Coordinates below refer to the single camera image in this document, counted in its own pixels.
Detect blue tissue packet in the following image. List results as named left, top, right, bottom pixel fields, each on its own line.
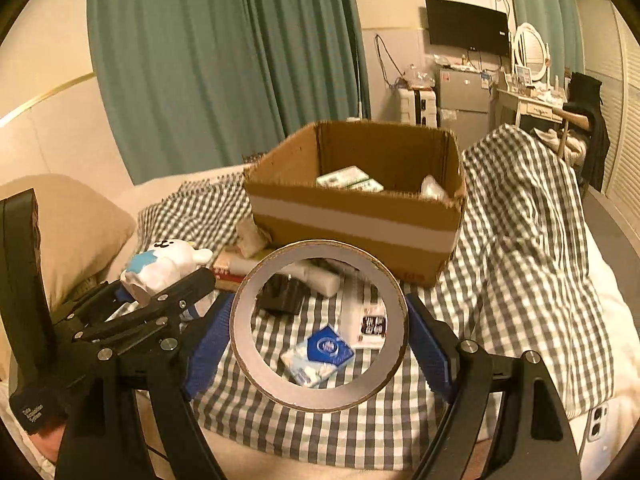
left=280, top=325, right=355, bottom=388

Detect white louvered wardrobe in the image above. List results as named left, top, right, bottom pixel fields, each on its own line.
left=575, top=0, right=639, bottom=224

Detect white oval vanity mirror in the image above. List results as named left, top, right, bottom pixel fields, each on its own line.
left=512, top=23, right=551, bottom=84

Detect person left hand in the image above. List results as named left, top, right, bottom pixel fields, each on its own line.
left=28, top=418, right=66, bottom=464

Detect tape roll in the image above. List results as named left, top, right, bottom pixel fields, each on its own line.
left=229, top=240, right=409, bottom=413

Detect white vanity table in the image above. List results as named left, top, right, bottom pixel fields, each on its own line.
left=490, top=87, right=565, bottom=128

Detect checkered bed blanket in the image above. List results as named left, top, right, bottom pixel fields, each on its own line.
left=134, top=122, right=615, bottom=472

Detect white suitcase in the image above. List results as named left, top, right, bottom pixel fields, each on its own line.
left=397, top=89, right=437, bottom=128

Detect black wall television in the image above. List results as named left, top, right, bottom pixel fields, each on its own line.
left=425, top=0, right=511, bottom=58

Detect beige pillow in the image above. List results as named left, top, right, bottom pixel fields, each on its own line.
left=1, top=174, right=136, bottom=310

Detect white cream tube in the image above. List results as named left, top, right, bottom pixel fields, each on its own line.
left=228, top=256, right=342, bottom=298

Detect cardboard box with white tape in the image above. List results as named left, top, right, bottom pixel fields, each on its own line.
left=244, top=122, right=468, bottom=287

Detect silver mini fridge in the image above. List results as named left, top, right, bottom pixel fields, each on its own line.
left=436, top=68, right=490, bottom=151

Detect white snack sachet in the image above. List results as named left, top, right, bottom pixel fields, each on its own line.
left=338, top=276, right=387, bottom=350

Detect black clothes on chair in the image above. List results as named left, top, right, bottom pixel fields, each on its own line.
left=563, top=72, right=611, bottom=191

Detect green chewing gum box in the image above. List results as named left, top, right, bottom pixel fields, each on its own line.
left=316, top=166, right=384, bottom=193

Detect white plush toy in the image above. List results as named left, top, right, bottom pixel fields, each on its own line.
left=120, top=240, right=214, bottom=307

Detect green curtain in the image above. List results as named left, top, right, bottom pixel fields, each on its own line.
left=513, top=0, right=584, bottom=79
left=87, top=0, right=371, bottom=183

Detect red and beige book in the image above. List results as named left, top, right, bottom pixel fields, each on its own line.
left=212, top=246, right=250, bottom=292

